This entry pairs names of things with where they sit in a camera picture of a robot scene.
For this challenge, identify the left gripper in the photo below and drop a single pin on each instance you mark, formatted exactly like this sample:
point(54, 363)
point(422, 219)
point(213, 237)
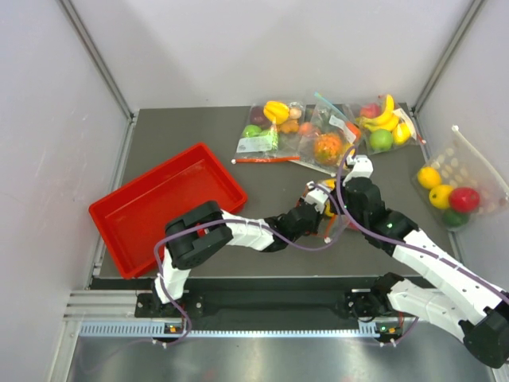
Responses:
point(312, 228)

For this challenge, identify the zip bag with bananas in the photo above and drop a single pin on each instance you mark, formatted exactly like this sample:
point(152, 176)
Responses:
point(334, 221)

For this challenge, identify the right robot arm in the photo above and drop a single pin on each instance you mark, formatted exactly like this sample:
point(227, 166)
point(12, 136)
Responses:
point(460, 302)

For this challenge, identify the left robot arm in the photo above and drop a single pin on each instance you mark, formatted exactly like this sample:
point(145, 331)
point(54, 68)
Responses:
point(196, 236)

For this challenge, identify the red fake dragon fruit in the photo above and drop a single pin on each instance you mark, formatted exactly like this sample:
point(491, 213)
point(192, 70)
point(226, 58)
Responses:
point(352, 227)

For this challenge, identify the zip bag with orange fruit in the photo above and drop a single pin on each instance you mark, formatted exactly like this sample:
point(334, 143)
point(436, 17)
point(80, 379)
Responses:
point(328, 131)

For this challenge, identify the zip bag with green fruit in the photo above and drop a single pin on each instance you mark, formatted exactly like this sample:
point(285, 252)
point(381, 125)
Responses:
point(271, 133)

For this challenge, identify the zip bag with banana apple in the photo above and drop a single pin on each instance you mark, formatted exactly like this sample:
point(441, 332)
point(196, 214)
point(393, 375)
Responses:
point(385, 125)

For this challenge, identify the zip bag with lemons tomato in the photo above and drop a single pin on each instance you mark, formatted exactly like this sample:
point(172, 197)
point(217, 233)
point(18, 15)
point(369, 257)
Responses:
point(459, 185)

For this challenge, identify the red plastic tray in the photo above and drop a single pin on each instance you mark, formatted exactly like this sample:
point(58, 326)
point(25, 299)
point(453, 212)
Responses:
point(132, 218)

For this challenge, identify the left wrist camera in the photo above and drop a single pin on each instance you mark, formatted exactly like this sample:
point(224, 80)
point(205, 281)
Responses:
point(317, 195)

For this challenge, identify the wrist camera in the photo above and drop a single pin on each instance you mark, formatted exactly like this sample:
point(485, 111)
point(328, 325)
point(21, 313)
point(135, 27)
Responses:
point(317, 195)
point(360, 166)

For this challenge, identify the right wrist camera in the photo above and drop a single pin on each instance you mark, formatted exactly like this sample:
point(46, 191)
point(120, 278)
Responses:
point(360, 166)

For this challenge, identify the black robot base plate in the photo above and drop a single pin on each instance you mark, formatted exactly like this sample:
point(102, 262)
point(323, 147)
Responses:
point(346, 297)

